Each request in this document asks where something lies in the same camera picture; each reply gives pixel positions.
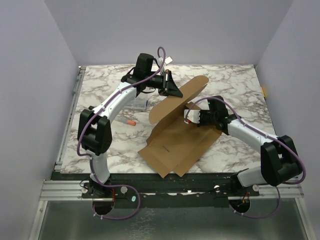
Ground brown cardboard box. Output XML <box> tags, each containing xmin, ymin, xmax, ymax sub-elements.
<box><xmin>138</xmin><ymin>75</ymin><xmax>222</xmax><ymax>178</ymax></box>

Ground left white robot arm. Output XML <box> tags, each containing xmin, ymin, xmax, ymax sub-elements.
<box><xmin>77</xmin><ymin>53</ymin><xmax>183</xmax><ymax>198</ymax></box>

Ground clear plastic screw organizer box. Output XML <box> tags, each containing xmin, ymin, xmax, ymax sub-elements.
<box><xmin>124</xmin><ymin>97</ymin><xmax>148</xmax><ymax>111</ymax></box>

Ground aluminium side rail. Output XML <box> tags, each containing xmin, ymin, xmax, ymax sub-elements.
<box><xmin>53</xmin><ymin>66</ymin><xmax>86</xmax><ymax>172</ymax></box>

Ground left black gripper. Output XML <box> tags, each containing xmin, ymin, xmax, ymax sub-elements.
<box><xmin>145</xmin><ymin>69</ymin><xmax>183</xmax><ymax>98</ymax></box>

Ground black metal base rail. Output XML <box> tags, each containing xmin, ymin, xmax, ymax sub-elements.
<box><xmin>51</xmin><ymin>171</ymin><xmax>261</xmax><ymax>210</ymax></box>

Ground aluminium front extrusion rail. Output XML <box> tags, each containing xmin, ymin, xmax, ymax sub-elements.
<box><xmin>40</xmin><ymin>174</ymin><xmax>304</xmax><ymax>201</ymax></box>

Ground orange capped marker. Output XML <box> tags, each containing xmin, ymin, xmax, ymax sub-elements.
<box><xmin>115</xmin><ymin>117</ymin><xmax>137</xmax><ymax>126</ymax></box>

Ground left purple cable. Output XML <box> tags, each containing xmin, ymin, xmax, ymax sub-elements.
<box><xmin>76</xmin><ymin>46</ymin><xmax>168</xmax><ymax>221</ymax></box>

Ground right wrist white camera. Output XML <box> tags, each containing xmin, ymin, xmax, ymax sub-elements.
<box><xmin>183</xmin><ymin>109</ymin><xmax>201</xmax><ymax>124</ymax></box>

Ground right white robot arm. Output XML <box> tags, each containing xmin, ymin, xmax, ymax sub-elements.
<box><xmin>184</xmin><ymin>95</ymin><xmax>306</xmax><ymax>196</ymax></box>

